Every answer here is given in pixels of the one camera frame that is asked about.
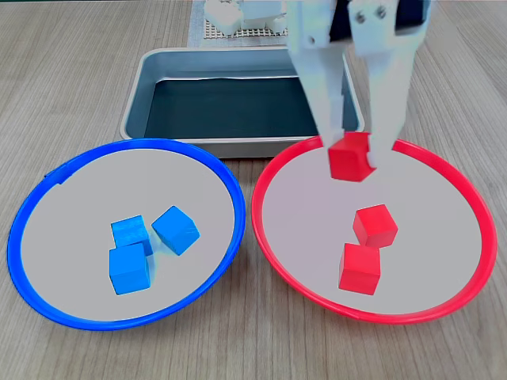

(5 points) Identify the black tray liner mat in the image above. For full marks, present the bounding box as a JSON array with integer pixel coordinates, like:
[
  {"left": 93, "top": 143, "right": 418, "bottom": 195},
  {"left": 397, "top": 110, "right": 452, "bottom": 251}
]
[{"left": 143, "top": 76, "right": 360, "bottom": 139}]

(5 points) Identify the red-rimmed white dish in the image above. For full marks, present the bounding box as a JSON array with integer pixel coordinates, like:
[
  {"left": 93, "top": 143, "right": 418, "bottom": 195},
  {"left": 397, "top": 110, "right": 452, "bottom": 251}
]
[{"left": 250, "top": 133, "right": 498, "bottom": 326}]

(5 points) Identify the red cube block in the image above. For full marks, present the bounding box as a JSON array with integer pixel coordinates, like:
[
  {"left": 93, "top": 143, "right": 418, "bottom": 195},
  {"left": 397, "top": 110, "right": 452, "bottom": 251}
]
[
  {"left": 337, "top": 242, "right": 382, "bottom": 296},
  {"left": 352, "top": 203, "right": 399, "bottom": 249},
  {"left": 327, "top": 131, "right": 378, "bottom": 183}
]

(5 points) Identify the blue cube block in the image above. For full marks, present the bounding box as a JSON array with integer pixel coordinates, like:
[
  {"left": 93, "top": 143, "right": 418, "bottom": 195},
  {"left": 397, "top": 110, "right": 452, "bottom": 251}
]
[
  {"left": 108, "top": 241, "right": 152, "bottom": 296},
  {"left": 110, "top": 215, "right": 154, "bottom": 257},
  {"left": 151, "top": 204, "right": 201, "bottom": 257}
]

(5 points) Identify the blue-rimmed white dish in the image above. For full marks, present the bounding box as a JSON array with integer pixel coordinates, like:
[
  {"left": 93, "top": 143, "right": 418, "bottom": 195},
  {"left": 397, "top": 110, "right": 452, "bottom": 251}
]
[{"left": 6, "top": 137, "right": 247, "bottom": 332}]

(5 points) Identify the white mesh mat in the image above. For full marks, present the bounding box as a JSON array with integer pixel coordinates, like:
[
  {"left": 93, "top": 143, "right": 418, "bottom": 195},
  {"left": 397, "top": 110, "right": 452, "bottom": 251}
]
[{"left": 203, "top": 15, "right": 292, "bottom": 40}]

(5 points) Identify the silver metal tray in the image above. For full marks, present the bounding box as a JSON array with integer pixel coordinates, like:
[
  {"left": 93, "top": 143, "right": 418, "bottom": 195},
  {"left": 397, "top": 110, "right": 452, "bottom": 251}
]
[{"left": 119, "top": 47, "right": 366, "bottom": 159}]

